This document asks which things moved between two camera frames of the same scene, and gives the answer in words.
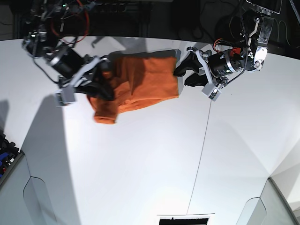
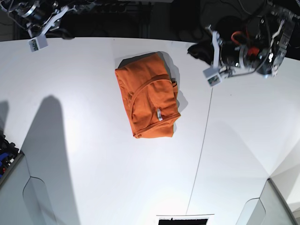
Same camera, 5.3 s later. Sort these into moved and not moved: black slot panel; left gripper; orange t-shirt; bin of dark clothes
Moved: orange t-shirt; left gripper
Not moved: black slot panel; bin of dark clothes
